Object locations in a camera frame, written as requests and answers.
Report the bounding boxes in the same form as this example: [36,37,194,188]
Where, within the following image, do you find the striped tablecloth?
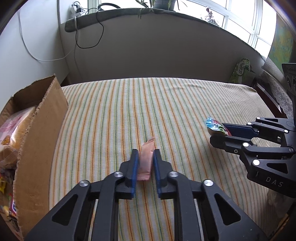
[49,78,280,235]

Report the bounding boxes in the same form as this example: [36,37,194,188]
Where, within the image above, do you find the white power adapter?
[70,1,85,17]

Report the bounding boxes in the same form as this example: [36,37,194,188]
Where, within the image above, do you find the brown cardboard box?
[1,75,68,240]

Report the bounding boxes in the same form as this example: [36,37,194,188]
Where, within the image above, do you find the green printed bag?
[229,58,256,86]

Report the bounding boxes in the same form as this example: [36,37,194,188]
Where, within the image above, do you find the white cable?
[17,9,75,62]

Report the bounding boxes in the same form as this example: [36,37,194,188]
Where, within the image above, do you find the snacks inside box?
[1,168,23,240]

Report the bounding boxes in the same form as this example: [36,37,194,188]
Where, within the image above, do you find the colourful jelly snack pouch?
[205,117,232,136]

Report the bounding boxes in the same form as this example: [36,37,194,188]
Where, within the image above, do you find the dark window sill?
[64,8,266,58]

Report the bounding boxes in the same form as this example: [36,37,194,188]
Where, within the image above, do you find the small figurine on sill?
[202,7,218,25]

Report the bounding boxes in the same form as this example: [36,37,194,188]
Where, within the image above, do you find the bagged sliced bread loaf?
[0,106,36,169]

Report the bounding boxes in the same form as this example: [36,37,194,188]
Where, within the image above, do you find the black cable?
[75,2,123,50]

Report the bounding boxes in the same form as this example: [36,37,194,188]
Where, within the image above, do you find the potted plant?
[130,0,190,19]

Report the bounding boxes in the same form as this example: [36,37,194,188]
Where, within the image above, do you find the pink snack packet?
[137,138,155,181]

